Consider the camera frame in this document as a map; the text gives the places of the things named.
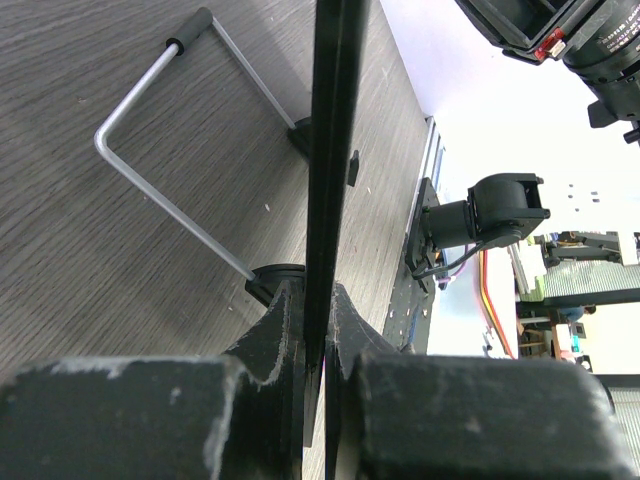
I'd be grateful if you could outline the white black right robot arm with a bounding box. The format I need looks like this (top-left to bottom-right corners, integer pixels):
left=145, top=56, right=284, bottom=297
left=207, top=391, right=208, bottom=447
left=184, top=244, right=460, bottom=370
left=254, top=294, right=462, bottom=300
left=422, top=1, right=639, bottom=250

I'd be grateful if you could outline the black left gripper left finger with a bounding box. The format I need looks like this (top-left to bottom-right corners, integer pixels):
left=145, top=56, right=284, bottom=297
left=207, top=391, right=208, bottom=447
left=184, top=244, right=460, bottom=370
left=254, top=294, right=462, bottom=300
left=1, top=281, right=305, bottom=479

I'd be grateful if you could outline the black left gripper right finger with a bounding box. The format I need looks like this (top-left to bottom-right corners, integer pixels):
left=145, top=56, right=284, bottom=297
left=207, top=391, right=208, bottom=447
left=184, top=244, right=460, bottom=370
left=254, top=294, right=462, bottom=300
left=325, top=286, right=636, bottom=479

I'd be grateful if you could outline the metal wire whiteboard stand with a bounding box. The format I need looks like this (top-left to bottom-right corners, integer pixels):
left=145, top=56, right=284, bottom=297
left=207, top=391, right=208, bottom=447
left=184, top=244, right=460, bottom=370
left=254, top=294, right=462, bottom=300
left=91, top=1, right=308, bottom=287

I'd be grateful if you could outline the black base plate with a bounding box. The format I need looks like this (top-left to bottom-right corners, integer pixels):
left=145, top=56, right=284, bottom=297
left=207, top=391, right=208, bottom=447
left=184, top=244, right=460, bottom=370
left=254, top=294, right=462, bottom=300
left=383, top=178, right=445, bottom=354

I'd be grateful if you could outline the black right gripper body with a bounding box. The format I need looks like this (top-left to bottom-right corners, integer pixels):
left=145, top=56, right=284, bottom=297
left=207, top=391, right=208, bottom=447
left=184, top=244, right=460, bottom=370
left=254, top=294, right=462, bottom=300
left=457, top=0, right=639, bottom=144

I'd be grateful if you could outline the white whiteboard black frame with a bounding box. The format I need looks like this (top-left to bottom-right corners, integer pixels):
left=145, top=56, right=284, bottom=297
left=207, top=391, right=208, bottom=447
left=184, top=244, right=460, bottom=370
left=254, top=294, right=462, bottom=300
left=287, top=0, right=371, bottom=480

